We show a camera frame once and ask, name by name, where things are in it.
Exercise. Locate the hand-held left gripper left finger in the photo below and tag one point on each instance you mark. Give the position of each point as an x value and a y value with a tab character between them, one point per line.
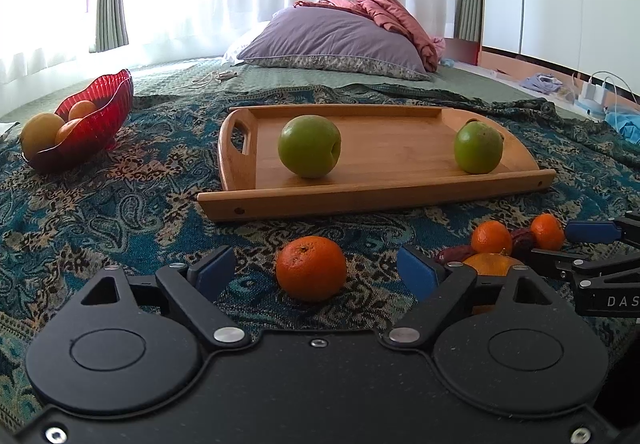
215	270

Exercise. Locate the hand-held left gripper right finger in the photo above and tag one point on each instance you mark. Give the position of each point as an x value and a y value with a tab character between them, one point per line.
417	275

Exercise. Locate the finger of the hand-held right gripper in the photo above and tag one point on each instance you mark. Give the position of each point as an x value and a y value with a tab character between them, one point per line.
590	231
555	261

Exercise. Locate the small tangerine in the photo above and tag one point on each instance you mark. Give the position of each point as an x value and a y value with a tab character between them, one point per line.
491	237
311	269
547	231

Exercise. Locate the dark red date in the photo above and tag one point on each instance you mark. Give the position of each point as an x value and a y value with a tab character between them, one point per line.
452	255
522	242

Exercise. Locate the large orange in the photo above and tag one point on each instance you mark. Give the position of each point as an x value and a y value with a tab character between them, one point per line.
492	265

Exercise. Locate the wooden tray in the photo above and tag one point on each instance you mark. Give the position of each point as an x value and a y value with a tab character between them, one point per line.
390	159

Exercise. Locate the patterned teal blanket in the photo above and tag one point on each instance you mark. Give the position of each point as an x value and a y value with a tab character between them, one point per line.
125	214

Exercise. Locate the blue cloth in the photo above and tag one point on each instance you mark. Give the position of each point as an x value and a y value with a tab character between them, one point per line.
626	126

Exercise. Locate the green apple with brown spot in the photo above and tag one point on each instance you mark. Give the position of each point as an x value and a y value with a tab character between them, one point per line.
477	149

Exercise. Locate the white charger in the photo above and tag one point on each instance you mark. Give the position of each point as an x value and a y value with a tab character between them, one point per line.
593	93

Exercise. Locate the lilac cloth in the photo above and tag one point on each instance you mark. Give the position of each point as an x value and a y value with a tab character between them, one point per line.
542	84

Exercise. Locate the red glass bowl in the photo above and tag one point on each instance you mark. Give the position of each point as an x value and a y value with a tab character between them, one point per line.
105	110

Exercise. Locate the green quilted bedsheet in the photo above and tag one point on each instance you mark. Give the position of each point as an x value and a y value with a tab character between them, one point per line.
280	81

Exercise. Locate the yellow round fruit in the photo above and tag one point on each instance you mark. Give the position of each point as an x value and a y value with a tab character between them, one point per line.
40	135

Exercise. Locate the white pillow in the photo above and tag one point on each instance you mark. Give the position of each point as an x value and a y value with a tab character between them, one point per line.
243	46

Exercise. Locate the purple pillow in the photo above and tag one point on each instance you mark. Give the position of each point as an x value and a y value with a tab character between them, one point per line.
335	36

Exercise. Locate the pink quilt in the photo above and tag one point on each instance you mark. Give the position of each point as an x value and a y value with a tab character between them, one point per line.
387	6

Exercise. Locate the reddish wooden bed frame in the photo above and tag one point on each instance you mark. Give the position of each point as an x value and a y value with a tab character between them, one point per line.
505	59

